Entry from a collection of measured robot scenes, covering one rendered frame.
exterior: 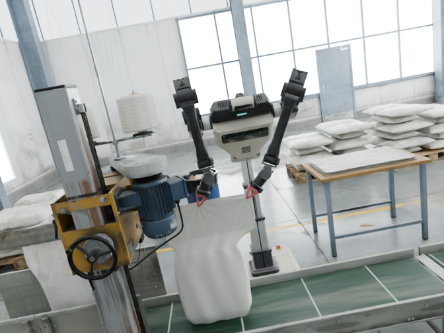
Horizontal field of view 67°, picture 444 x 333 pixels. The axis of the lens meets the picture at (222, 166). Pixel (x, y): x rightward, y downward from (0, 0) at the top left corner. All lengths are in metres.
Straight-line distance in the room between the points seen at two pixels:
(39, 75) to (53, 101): 9.04
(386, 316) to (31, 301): 2.17
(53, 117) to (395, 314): 1.88
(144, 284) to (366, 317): 1.36
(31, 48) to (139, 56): 2.73
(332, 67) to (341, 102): 1.05
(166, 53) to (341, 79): 4.97
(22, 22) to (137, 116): 9.26
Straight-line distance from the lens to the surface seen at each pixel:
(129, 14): 10.08
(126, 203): 1.44
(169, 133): 9.84
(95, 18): 10.28
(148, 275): 2.38
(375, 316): 2.08
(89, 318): 1.95
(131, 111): 1.48
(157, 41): 9.85
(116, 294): 1.55
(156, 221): 1.43
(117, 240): 1.43
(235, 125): 2.08
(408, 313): 2.16
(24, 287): 2.66
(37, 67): 10.42
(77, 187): 1.39
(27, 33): 10.56
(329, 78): 10.29
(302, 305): 2.11
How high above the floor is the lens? 1.66
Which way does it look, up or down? 14 degrees down
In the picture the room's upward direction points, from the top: 10 degrees counter-clockwise
